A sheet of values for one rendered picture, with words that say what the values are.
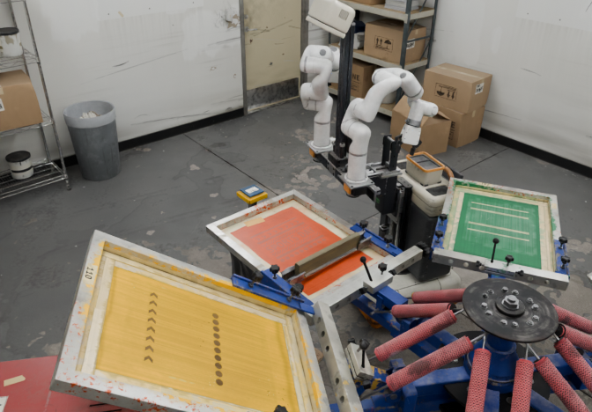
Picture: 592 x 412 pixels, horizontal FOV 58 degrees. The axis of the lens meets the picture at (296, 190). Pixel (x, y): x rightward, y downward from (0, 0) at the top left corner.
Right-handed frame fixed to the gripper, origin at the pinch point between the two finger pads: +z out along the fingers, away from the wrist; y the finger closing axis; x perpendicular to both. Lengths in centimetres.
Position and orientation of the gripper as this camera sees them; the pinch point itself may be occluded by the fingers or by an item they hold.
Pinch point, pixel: (404, 152)
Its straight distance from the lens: 295.8
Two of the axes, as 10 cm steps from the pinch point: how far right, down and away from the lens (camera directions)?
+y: 9.2, 1.2, 3.8
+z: -2.3, 9.4, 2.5
